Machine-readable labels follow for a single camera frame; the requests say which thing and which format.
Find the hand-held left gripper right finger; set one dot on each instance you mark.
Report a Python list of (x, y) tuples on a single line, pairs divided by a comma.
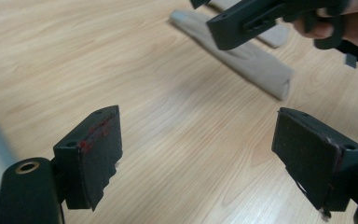
[(313, 155)]

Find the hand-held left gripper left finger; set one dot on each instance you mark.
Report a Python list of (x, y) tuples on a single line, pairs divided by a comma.
[(96, 161)]

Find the small grey tag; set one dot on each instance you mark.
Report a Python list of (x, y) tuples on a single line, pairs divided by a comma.
[(351, 60)]

